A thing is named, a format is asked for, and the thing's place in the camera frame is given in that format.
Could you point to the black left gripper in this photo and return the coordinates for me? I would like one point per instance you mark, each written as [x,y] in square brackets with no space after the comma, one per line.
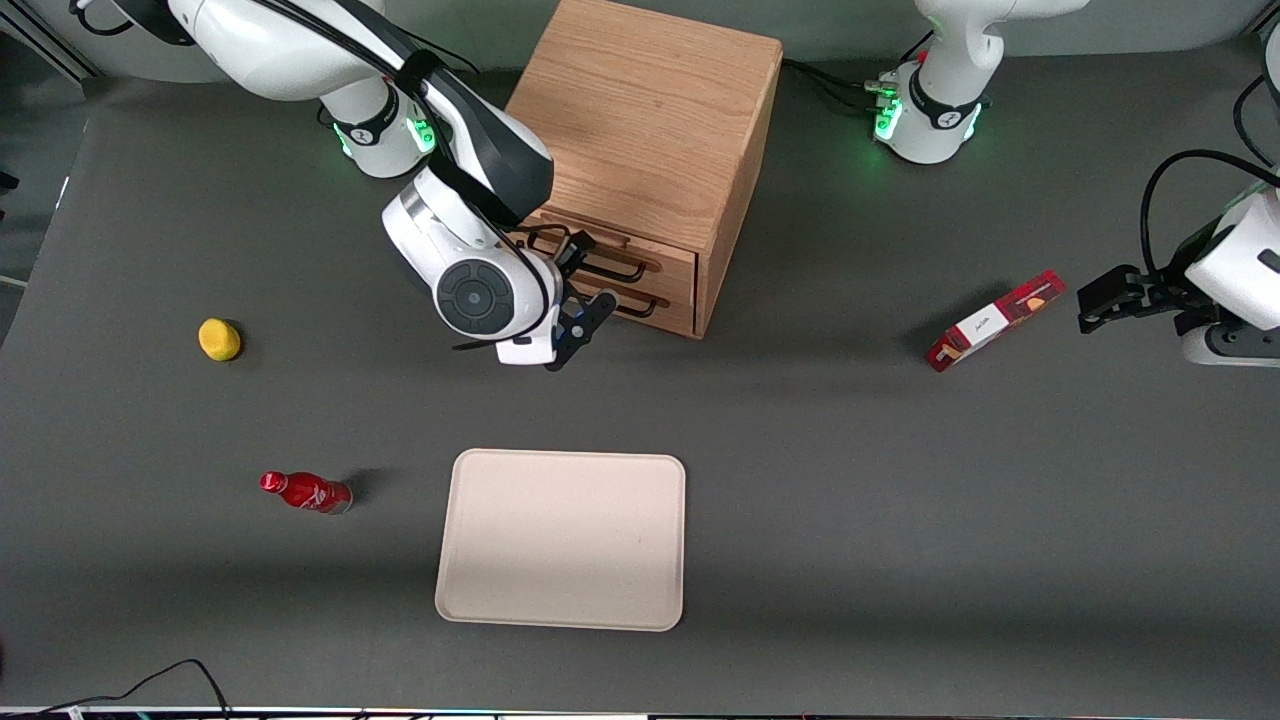
[1150,293]

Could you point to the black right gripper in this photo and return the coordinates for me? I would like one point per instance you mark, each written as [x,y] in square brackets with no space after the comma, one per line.
[567,258]

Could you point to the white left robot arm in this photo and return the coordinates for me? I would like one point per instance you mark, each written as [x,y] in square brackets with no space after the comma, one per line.
[940,120]

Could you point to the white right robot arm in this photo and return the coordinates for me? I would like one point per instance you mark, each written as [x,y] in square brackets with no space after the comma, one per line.
[280,50]

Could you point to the wooden drawer cabinet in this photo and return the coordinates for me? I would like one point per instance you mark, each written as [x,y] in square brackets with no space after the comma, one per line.
[650,100]

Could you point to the red tartan biscuit box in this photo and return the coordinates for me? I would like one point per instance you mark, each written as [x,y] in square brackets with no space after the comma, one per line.
[985,325]

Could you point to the beige plastic tray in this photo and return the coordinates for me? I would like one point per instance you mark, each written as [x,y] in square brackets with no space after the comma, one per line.
[570,545]

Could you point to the red soda bottle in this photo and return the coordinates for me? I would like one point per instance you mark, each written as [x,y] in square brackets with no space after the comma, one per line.
[310,492]

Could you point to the yellow lemon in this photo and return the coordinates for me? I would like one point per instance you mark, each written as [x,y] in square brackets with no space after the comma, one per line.
[218,340]

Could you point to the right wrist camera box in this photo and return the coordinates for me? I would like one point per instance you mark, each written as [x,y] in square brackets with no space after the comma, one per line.
[525,350]

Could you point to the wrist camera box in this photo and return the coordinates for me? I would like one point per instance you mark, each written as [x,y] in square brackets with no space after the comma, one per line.
[1230,348]
[525,350]

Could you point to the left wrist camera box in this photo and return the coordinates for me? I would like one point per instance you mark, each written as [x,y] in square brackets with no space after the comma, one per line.
[1230,348]

